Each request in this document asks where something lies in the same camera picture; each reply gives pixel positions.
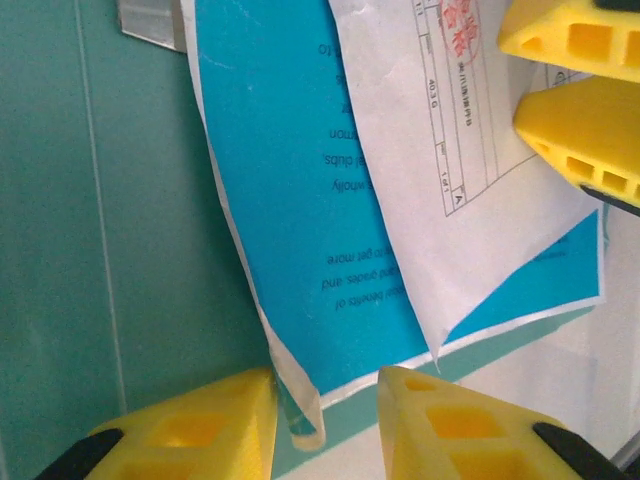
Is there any white technical drawing sheet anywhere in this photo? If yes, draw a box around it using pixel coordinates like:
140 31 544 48
327 0 601 374

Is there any green paper folder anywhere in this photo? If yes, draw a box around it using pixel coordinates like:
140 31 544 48
0 0 596 480

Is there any blue printed sheet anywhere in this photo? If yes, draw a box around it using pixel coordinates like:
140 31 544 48
179 0 609 441

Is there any metal folder clip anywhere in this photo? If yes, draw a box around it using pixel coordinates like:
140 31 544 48
117 0 186 51

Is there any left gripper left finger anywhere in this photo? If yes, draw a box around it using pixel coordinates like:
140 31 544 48
34 367 279 480

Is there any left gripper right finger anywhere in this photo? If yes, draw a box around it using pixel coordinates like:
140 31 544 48
377 364 631 480

